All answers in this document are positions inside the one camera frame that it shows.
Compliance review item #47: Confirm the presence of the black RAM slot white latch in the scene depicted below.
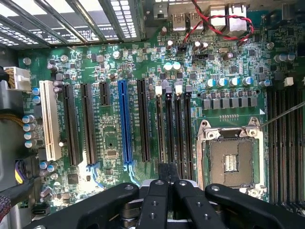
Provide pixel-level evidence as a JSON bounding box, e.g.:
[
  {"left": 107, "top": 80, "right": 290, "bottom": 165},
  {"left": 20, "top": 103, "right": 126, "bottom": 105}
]
[
  {"left": 174, "top": 81, "right": 185, "bottom": 180},
  {"left": 154, "top": 85, "right": 167, "bottom": 166}
]

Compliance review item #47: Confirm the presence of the metal CPU socket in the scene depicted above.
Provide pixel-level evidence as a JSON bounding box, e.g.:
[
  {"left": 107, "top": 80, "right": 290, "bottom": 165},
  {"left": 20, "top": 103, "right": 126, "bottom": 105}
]
[{"left": 195, "top": 116, "right": 268, "bottom": 195}]

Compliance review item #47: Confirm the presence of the long black expansion slot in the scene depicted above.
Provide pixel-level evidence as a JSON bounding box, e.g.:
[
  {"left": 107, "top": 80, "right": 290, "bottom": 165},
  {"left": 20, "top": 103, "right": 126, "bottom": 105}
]
[
  {"left": 80, "top": 83, "right": 99, "bottom": 166},
  {"left": 137, "top": 79, "right": 152, "bottom": 163},
  {"left": 62, "top": 83, "right": 81, "bottom": 167}
]

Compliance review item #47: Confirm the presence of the blue expansion slot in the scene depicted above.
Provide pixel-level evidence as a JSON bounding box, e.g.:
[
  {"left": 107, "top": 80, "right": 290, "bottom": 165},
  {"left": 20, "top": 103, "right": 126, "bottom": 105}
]
[{"left": 118, "top": 80, "right": 134, "bottom": 165}]

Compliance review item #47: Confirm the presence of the black SATA port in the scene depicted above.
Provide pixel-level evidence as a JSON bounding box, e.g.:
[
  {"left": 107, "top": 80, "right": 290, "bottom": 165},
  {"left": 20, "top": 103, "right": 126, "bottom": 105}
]
[{"left": 31, "top": 204, "right": 51, "bottom": 216}]

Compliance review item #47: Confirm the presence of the short black expansion slot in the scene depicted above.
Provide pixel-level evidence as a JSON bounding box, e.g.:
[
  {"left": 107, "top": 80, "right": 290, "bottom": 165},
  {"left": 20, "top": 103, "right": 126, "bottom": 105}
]
[{"left": 99, "top": 82, "right": 112, "bottom": 107}]

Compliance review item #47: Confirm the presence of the thin metal locking lever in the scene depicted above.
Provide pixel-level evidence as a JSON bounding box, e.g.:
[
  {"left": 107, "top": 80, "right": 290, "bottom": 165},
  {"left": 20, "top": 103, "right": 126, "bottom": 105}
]
[{"left": 244, "top": 101, "right": 305, "bottom": 131}]

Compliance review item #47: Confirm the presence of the white PCI expansion slot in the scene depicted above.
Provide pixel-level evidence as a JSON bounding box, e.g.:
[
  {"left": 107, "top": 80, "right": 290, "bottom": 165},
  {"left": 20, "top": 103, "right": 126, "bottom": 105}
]
[{"left": 39, "top": 80, "right": 62, "bottom": 162}]

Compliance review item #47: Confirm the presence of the green computer motherboard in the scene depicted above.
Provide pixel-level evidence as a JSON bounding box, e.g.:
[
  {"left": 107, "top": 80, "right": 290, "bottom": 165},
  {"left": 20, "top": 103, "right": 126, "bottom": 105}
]
[{"left": 18, "top": 0, "right": 305, "bottom": 215}]

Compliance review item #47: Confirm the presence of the grey metal PC case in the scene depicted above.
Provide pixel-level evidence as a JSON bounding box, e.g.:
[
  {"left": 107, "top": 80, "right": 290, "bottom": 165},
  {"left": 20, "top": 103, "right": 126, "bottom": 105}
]
[{"left": 0, "top": 0, "right": 153, "bottom": 229}]

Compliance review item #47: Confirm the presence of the silver USB port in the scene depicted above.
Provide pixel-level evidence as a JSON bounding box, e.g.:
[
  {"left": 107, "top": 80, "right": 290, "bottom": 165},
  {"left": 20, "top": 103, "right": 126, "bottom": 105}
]
[
  {"left": 172, "top": 12, "right": 186, "bottom": 32},
  {"left": 189, "top": 11, "right": 204, "bottom": 31}
]

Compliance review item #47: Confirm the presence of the white power connector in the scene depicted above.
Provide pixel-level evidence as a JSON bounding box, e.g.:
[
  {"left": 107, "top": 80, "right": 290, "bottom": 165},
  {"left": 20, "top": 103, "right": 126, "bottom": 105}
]
[{"left": 3, "top": 66, "right": 32, "bottom": 93}]

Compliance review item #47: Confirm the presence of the silver ethernet port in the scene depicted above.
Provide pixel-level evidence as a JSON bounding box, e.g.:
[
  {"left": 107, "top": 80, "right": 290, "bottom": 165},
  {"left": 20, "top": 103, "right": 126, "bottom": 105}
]
[
  {"left": 227, "top": 3, "right": 248, "bottom": 33},
  {"left": 209, "top": 4, "right": 227, "bottom": 33}
]

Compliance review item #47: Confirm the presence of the grey rear audio port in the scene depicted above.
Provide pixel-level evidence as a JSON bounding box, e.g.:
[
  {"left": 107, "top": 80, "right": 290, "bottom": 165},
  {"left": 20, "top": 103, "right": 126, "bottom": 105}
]
[{"left": 153, "top": 3, "right": 169, "bottom": 20}]

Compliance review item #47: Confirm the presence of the black sleeved cable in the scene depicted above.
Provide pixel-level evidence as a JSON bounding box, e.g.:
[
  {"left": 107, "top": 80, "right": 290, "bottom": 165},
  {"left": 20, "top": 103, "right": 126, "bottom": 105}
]
[{"left": 0, "top": 176, "right": 37, "bottom": 206}]

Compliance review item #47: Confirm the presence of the purple yellow wire plug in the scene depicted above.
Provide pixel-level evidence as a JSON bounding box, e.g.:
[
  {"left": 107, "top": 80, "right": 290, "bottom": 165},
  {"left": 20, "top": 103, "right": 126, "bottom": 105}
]
[{"left": 14, "top": 160, "right": 25, "bottom": 185}]

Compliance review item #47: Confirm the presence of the red mesh sleeved cable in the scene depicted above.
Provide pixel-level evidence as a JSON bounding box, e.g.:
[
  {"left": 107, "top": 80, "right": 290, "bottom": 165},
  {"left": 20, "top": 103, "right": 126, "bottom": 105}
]
[{"left": 0, "top": 195, "right": 12, "bottom": 223}]

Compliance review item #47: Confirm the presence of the yellow wire bundle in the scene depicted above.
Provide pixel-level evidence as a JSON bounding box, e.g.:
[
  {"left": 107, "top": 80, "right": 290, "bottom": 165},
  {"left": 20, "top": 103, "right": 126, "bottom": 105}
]
[{"left": 0, "top": 113, "right": 25, "bottom": 125}]

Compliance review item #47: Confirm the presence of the red black twisted wire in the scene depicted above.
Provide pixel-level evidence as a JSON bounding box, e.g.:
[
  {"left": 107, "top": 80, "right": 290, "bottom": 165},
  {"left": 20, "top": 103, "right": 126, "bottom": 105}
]
[{"left": 182, "top": 0, "right": 255, "bottom": 49}]

